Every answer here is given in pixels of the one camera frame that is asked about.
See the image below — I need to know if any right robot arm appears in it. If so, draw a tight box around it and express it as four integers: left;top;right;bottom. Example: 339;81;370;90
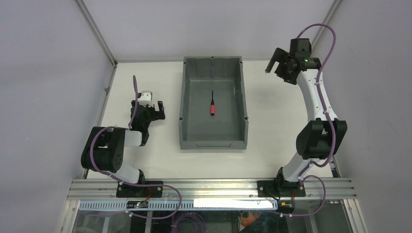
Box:
265;38;347;191

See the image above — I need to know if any coiled purple cable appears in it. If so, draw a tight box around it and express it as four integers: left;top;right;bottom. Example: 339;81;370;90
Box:
171;211;206;233

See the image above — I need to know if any orange object under table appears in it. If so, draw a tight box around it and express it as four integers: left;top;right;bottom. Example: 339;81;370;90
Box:
239;211;259;227

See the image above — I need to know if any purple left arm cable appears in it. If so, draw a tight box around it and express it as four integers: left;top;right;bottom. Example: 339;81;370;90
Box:
89;75;183;220

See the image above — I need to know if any red handled screwdriver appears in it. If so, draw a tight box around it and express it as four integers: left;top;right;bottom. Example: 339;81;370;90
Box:
210;90;215;116

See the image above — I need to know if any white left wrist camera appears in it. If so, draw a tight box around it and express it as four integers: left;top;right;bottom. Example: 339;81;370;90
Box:
138;91;153;107

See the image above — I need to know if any aluminium mounting rail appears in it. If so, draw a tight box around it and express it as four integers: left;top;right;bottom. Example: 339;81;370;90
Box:
67;178;357;200

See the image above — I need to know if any grey plastic bin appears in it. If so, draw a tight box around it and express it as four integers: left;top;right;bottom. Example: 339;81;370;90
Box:
178;56;249;150

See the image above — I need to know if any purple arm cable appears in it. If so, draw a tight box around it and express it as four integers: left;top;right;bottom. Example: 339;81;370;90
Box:
277;23;337;216
89;75;183;220

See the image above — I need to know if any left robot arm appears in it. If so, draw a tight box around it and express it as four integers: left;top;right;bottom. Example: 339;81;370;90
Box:
81;100;166;185

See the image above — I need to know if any white slotted cable duct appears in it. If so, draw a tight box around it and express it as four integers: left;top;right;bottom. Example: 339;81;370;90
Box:
79;199;277;212

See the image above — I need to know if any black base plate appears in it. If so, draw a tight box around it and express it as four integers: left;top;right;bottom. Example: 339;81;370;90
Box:
116;181;163;198
257;180;306;198

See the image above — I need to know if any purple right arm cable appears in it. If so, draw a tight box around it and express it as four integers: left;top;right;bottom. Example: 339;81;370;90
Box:
277;23;337;216

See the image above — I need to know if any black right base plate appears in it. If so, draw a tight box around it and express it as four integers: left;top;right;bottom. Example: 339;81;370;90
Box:
257;180;306;198

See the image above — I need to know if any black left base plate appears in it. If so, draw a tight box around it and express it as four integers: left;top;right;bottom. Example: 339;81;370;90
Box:
116;181;163;198

